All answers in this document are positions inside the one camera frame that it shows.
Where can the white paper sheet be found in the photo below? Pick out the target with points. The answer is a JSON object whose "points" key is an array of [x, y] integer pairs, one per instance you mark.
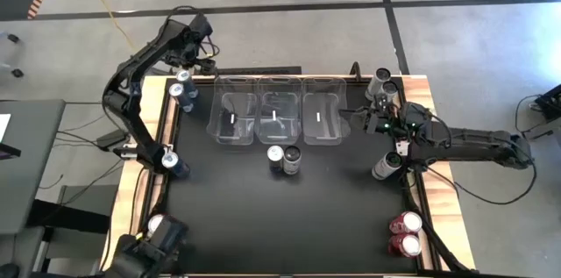
{"points": [[3, 126]]}

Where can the clear plastic bin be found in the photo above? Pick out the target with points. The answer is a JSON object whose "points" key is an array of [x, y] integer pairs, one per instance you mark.
{"points": [[241, 133], [280, 135], [324, 133]]}

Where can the grey equipment box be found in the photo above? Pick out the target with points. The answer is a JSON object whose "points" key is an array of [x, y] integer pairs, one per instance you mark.
{"points": [[543, 131]]}

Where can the red soda can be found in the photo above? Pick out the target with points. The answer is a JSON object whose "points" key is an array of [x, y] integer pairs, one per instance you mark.
{"points": [[153, 224], [403, 224], [401, 246]]}

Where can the silver mounting bracket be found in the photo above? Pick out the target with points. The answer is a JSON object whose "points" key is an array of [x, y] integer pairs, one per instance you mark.
{"points": [[166, 147], [402, 147]]}

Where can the black caster wheel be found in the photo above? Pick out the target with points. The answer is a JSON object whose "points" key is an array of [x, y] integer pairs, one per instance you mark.
{"points": [[13, 37], [17, 73]]}

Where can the black table frame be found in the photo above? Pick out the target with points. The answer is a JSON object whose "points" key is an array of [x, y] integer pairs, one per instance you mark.
{"points": [[427, 243]]}

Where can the black frame strut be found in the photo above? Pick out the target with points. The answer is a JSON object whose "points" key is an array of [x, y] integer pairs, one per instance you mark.
{"points": [[456, 264], [355, 72], [157, 202]]}

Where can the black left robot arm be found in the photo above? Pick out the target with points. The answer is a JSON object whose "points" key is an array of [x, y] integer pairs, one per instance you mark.
{"points": [[131, 122]]}

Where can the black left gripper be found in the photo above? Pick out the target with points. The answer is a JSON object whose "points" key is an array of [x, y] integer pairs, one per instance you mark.
{"points": [[193, 45]]}

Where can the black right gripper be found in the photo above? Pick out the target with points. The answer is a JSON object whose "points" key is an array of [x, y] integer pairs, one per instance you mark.
{"points": [[383, 122]]}

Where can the black equipment case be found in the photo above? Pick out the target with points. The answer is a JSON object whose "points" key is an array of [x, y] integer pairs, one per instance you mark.
{"points": [[548, 103]]}

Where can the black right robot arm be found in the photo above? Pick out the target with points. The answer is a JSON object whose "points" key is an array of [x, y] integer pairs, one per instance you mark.
{"points": [[473, 142]]}

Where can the grey desk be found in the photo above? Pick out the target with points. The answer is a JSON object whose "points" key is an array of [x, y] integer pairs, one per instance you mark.
{"points": [[30, 181]]}

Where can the black table mat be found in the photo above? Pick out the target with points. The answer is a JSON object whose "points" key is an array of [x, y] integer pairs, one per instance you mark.
{"points": [[280, 216]]}

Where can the black power adapter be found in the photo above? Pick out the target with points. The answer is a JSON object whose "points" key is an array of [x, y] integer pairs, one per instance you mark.
{"points": [[111, 139]]}

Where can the dark flat device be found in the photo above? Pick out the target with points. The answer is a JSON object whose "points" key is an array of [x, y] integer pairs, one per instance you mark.
{"points": [[9, 151]]}

